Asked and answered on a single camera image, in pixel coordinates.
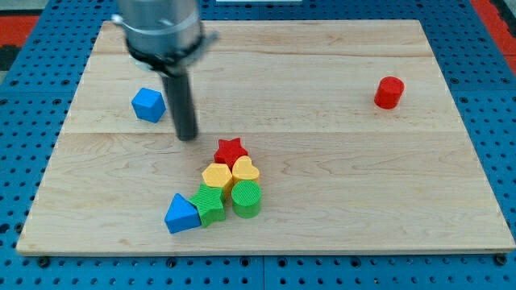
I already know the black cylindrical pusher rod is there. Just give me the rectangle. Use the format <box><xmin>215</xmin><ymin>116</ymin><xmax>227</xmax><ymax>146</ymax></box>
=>
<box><xmin>161</xmin><ymin>72</ymin><xmax>198</xmax><ymax>141</ymax></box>

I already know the blue cube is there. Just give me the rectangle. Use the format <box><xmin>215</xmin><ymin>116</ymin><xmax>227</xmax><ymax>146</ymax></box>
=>
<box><xmin>131</xmin><ymin>88</ymin><xmax>165</xmax><ymax>123</ymax></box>

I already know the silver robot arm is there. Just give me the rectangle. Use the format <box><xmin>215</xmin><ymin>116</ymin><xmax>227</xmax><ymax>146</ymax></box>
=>
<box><xmin>111</xmin><ymin>0</ymin><xmax>218</xmax><ymax>141</ymax></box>

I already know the red star block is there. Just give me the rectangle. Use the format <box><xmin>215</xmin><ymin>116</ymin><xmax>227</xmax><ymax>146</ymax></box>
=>
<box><xmin>214</xmin><ymin>138</ymin><xmax>248</xmax><ymax>169</ymax></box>

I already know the yellow hexagon block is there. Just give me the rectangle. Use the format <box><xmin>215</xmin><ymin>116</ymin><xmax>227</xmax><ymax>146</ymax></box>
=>
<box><xmin>202</xmin><ymin>163</ymin><xmax>234</xmax><ymax>200</ymax></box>

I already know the yellow heart block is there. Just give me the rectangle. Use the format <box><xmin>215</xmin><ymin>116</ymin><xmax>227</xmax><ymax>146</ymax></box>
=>
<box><xmin>232</xmin><ymin>155</ymin><xmax>260</xmax><ymax>184</ymax></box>

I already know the green star block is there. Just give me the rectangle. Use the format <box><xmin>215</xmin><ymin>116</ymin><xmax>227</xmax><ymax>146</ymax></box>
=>
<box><xmin>188</xmin><ymin>184</ymin><xmax>226</xmax><ymax>227</ymax></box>

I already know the blue triangle block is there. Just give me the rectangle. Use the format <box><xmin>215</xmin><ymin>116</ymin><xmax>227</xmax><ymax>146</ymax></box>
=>
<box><xmin>164</xmin><ymin>193</ymin><xmax>201</xmax><ymax>234</ymax></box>

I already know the green cylinder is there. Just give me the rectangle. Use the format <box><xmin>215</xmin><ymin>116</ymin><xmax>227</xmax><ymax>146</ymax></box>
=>
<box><xmin>231</xmin><ymin>180</ymin><xmax>262</xmax><ymax>218</ymax></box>

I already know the wooden board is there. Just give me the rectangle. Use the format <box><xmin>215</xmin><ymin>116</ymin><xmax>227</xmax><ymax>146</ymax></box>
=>
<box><xmin>17</xmin><ymin>20</ymin><xmax>515</xmax><ymax>256</ymax></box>

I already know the red cylinder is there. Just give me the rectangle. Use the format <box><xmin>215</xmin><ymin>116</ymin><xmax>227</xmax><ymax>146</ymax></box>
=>
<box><xmin>374</xmin><ymin>76</ymin><xmax>405</xmax><ymax>110</ymax></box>

